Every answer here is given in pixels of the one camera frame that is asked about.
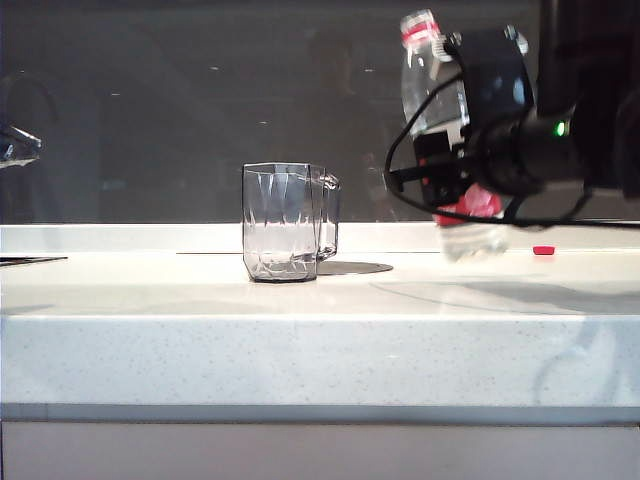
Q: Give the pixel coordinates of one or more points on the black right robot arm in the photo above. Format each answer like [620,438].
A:
[540,145]

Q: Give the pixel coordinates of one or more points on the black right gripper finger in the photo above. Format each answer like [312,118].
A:
[440,165]

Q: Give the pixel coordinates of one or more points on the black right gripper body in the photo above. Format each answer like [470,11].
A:
[495,75]

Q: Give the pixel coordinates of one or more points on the faceted grey glass mug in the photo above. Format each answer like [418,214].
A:
[280,220]

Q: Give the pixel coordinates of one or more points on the round metal countertop disc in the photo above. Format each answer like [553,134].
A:
[357,268]

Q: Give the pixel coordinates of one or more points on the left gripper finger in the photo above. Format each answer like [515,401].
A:
[15,136]
[15,158]

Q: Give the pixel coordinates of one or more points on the clear red-label water bottle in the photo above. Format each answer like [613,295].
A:
[425,92]

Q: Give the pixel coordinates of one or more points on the red bottle cap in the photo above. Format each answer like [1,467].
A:
[543,250]

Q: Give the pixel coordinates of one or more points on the grey cabinet front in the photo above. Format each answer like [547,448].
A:
[320,452]

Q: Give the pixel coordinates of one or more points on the black flat cooktop panel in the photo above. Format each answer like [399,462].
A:
[30,260]

